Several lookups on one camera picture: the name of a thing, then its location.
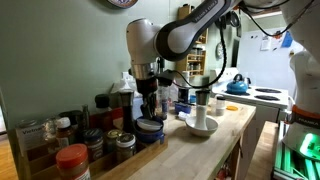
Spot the round wall plate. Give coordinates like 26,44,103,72
107,0,139,9

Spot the dark pepper grinder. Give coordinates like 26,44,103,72
118,89,136,133

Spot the green lit robot stand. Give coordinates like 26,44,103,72
271,121,320,180

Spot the white cap dark bottle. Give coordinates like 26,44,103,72
177,70,192,104

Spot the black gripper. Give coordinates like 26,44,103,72
135,77,160,120

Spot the orange lid spice jar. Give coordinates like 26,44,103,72
54,143,92,180

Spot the black cap brown sauce bottle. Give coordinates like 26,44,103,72
94,94,114,132

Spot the white lid spice jar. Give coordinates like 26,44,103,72
115,133,137,164

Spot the white wall outlet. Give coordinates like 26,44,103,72
121,71,133,82

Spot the small white lump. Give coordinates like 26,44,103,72
177,111,191,121

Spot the crumpled clear plastic bag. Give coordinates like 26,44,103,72
110,78,138,97

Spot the clear glass jar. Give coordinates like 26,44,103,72
42,118,58,145

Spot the white cap orange label bottle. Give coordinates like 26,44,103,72
54,117,76,148

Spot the gold lid glass jar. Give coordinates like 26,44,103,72
105,129,124,154

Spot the white electric stove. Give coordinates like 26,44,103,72
208,67,290,125

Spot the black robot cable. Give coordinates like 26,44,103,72
166,0,316,90

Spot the thin metal bottle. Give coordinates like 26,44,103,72
82,104,91,131

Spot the white ceramic bowl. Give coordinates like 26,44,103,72
184,114,220,138

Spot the black lid dark jar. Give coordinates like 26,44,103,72
59,110,84,143

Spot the black lid white jar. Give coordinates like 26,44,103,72
215,95,227,117

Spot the white printed box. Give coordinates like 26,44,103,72
14,120,46,155

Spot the dark blue lid jar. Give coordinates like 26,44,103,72
82,128,105,163

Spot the pale lavender container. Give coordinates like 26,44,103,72
132,96,144,121

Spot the white refrigerator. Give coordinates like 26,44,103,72
237,28,305,99

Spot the steel top white grinder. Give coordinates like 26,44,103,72
194,89,212,131

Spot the blue paper on fridge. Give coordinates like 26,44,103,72
281,31,294,48

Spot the wooden condiment tray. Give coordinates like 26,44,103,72
19,119,169,180

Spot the blue kettle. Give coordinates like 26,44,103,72
226,73,250,95

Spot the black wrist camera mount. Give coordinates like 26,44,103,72
155,69,176,88

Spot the clear zip bag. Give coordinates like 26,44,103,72
166,74,180,105

